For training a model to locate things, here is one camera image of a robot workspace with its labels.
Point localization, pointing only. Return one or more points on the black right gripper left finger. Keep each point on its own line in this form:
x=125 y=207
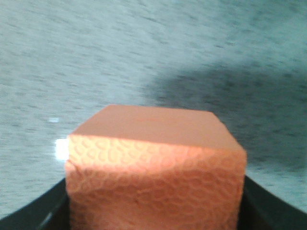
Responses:
x=48 y=212

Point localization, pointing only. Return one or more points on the orange foam cube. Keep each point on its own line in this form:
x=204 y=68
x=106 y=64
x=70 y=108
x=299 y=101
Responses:
x=151 y=168

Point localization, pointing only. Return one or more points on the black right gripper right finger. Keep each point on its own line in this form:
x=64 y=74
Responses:
x=262 y=210

